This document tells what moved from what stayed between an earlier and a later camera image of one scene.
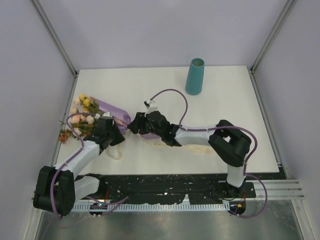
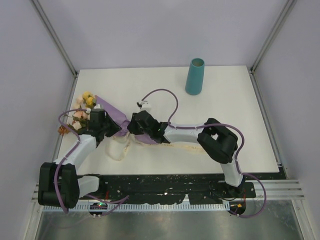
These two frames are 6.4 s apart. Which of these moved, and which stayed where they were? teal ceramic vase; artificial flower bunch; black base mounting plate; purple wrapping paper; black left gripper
Moved: black left gripper; artificial flower bunch; purple wrapping paper
Stayed: black base mounting plate; teal ceramic vase
